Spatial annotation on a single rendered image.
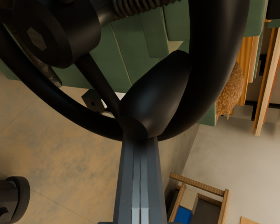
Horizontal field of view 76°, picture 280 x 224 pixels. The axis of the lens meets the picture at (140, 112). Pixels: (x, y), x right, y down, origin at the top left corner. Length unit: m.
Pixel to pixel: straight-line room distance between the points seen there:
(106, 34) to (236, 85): 0.28
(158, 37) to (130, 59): 0.18
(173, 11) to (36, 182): 1.15
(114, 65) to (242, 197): 3.34
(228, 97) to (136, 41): 0.21
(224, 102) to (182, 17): 0.23
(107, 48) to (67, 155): 0.97
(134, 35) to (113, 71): 0.12
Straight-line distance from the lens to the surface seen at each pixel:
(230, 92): 0.39
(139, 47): 0.37
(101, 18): 0.20
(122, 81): 0.45
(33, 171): 1.20
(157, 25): 0.22
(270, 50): 2.70
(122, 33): 0.38
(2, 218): 0.92
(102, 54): 0.44
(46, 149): 1.18
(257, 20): 0.20
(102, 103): 0.50
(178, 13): 0.21
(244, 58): 0.49
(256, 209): 3.56
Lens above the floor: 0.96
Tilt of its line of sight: 32 degrees down
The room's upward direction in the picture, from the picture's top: 100 degrees clockwise
